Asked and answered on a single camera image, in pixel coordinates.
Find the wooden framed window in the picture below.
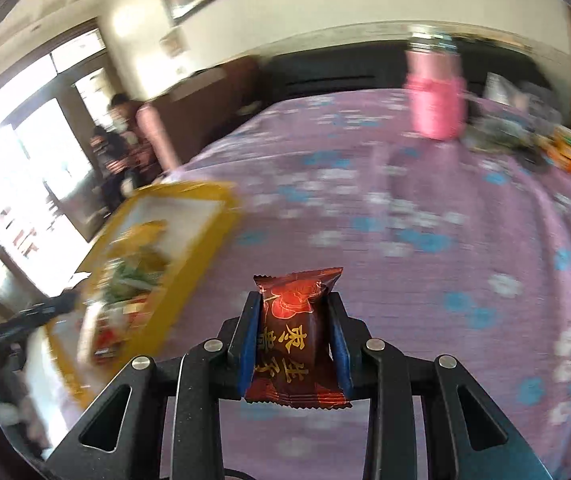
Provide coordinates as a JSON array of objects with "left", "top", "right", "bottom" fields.
[{"left": 0, "top": 27, "right": 116, "bottom": 301}]

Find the yellow cardboard box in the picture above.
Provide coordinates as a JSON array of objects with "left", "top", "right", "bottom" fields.
[{"left": 46, "top": 180, "right": 244, "bottom": 408}]

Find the pink knit-sleeved bottle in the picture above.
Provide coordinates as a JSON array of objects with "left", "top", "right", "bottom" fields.
[{"left": 404, "top": 25, "right": 467, "bottom": 141}]

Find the black sofa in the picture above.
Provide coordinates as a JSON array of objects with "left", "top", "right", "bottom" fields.
[{"left": 260, "top": 42, "right": 541, "bottom": 116}]

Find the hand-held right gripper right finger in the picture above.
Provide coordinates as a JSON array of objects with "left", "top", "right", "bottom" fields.
[{"left": 326, "top": 291, "right": 553, "bottom": 480}]

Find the crumpled clear packet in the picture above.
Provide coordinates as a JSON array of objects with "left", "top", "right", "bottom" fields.
[{"left": 465, "top": 72, "right": 546, "bottom": 153}]

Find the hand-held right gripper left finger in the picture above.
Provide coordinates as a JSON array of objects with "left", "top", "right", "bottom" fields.
[{"left": 46, "top": 290, "right": 262, "bottom": 480}]

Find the brown armchair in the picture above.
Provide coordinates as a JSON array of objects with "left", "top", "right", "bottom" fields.
[{"left": 163, "top": 55, "right": 266, "bottom": 166}]

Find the green snack packet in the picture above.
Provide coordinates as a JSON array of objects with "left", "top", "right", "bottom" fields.
[{"left": 100, "top": 260, "right": 161, "bottom": 303}]

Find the dark red snack packet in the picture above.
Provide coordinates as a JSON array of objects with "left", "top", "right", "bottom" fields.
[{"left": 244, "top": 266, "right": 353, "bottom": 409}]

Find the yellow snack packet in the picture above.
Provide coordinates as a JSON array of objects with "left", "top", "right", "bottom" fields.
[{"left": 116, "top": 220, "right": 174, "bottom": 286}]

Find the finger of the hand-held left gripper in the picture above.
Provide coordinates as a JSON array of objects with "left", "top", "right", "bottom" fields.
[{"left": 0, "top": 292, "right": 80, "bottom": 343}]

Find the wall switch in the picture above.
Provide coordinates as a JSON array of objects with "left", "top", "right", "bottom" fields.
[{"left": 160, "top": 32, "right": 186, "bottom": 58}]

